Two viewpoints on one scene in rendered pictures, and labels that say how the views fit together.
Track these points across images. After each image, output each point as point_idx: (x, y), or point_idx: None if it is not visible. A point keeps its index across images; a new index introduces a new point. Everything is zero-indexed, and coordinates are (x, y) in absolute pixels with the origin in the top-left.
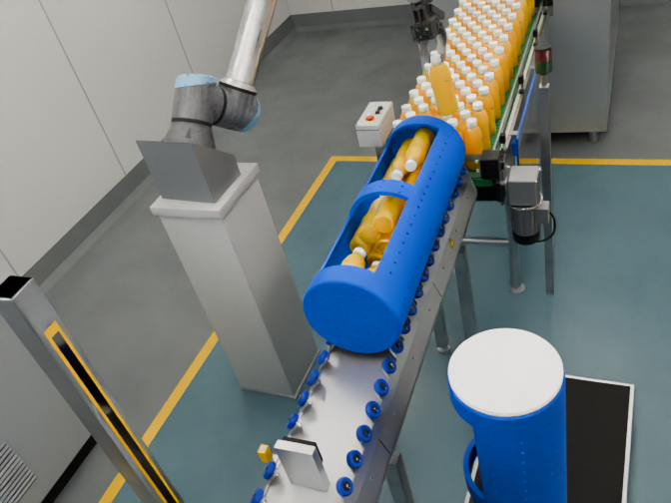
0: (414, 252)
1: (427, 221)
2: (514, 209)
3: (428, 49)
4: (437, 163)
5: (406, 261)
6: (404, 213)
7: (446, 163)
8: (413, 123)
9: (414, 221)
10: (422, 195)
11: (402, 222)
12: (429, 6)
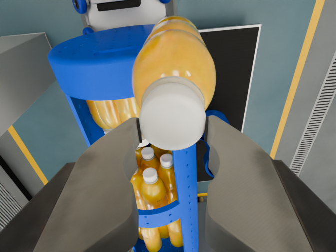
0: (197, 224)
1: (196, 199)
2: None
3: (132, 155)
4: (187, 149)
5: (196, 235)
6: (184, 227)
7: None
8: (113, 98)
9: (192, 219)
10: (189, 198)
11: (186, 232)
12: None
